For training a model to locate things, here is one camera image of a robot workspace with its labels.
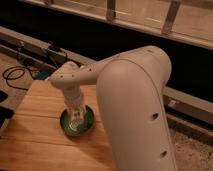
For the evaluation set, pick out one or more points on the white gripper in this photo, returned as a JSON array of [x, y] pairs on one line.
[[74, 98]]

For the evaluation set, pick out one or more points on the small white labelled bottle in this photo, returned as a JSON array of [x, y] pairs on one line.
[[76, 119]]

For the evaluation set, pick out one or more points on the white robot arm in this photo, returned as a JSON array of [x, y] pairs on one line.
[[129, 89]]

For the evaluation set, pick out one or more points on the green ceramic bowl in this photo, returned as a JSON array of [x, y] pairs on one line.
[[87, 123]]

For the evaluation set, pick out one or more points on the blue object on floor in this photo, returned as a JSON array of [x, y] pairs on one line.
[[42, 75]]

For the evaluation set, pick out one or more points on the black device at left edge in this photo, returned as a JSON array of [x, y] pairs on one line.
[[5, 113]]

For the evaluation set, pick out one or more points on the metal floor rail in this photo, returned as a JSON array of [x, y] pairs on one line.
[[193, 116]]

